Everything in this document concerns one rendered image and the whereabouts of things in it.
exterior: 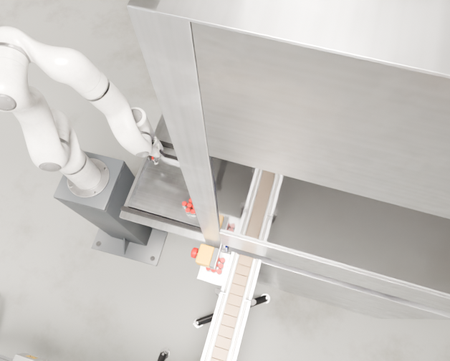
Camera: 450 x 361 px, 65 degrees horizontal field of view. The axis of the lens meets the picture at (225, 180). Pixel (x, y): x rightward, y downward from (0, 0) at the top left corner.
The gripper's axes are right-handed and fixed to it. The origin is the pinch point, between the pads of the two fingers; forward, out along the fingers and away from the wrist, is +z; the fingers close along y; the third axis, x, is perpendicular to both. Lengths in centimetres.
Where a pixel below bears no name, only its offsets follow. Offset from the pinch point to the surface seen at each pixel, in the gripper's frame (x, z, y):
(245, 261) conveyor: 29, 7, -50
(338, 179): 27, -84, -62
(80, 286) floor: 61, 99, 48
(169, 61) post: 28, -103, -37
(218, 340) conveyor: 59, 7, -48
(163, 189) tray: 9.4, 11.0, -5.9
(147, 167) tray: 1.5, 10.8, 4.5
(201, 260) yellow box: 35.2, -3.2, -34.4
